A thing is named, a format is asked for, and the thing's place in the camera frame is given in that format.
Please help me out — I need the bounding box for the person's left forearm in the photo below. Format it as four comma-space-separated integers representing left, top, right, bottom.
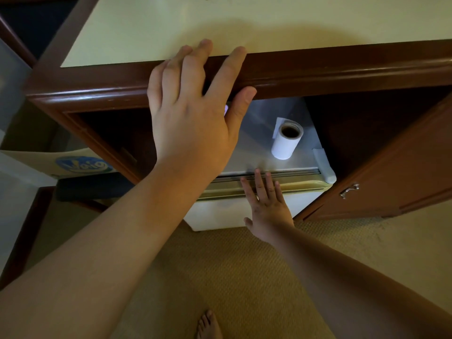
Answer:
0, 162, 216, 339

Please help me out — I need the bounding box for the person's left hand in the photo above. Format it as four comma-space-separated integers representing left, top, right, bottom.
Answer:
146, 39, 258, 182

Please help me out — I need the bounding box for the person's left foot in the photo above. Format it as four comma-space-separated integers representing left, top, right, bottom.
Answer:
196, 309, 224, 339

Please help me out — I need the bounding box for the wooden table with yellow top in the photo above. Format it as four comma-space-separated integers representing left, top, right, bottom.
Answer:
24, 0, 452, 223

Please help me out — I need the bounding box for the white paper towel roll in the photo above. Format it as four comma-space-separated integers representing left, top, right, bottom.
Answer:
271, 117, 304, 161

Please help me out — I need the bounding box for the dark wooden baseboard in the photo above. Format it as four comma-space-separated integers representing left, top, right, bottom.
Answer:
0, 186, 56, 290

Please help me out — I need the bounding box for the cardboard box with blue print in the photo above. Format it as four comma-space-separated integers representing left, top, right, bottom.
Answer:
0, 100, 119, 180

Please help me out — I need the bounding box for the person's right forearm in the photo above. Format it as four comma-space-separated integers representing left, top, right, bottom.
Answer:
272, 224, 452, 339

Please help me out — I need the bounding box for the white mini fridge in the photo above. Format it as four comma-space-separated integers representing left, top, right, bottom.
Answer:
183, 97, 337, 233

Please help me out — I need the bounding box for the person's right hand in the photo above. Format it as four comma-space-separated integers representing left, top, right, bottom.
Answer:
240, 168, 295, 246

